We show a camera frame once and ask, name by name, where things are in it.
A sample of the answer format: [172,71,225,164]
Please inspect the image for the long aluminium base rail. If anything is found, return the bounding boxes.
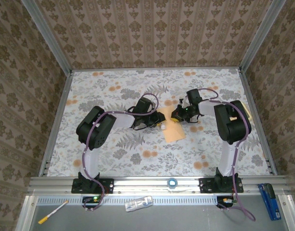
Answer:
[27,175,289,195]

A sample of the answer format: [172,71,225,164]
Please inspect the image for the grey slotted cable duct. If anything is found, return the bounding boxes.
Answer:
[36,196,219,206]

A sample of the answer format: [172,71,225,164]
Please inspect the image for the floral table cover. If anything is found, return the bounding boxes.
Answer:
[46,68,271,178]

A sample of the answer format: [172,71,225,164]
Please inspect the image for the thin aluminium wall-side rail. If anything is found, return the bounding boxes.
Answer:
[70,66,242,72]

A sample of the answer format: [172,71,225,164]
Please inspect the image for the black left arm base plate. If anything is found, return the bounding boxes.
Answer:
[70,177,115,194]

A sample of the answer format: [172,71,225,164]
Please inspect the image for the grey metal shelf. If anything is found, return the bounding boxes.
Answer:
[29,204,289,231]

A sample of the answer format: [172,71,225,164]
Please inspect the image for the blue black hand tool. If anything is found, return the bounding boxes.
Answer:
[257,182,282,221]

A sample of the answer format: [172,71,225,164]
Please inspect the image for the white pen yellow cap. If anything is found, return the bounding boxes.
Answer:
[38,200,69,225]

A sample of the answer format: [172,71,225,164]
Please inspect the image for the aluminium frame post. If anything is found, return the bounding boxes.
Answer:
[20,0,73,74]
[239,0,287,73]

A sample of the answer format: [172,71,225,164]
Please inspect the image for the clear plastic bag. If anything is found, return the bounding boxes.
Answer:
[124,195,153,213]

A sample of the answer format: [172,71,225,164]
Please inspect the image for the tan paper envelope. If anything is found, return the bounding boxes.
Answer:
[156,107,187,143]

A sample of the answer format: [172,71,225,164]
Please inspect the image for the black board green light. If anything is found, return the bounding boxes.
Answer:
[82,195,103,210]

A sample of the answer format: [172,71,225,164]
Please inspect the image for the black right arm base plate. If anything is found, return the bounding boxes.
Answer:
[198,177,244,194]

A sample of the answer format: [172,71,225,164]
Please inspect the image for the aluminium table side rail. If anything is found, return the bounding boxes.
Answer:
[238,68,278,176]
[38,71,75,178]

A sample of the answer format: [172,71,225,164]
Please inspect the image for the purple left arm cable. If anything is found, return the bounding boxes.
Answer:
[81,93,160,214]

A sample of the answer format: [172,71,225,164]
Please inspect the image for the aluminium shelf side beam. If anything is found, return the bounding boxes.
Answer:
[277,194,295,231]
[15,195,38,231]

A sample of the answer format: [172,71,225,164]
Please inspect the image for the black board coloured connectors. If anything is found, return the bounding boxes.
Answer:
[216,196,237,209]

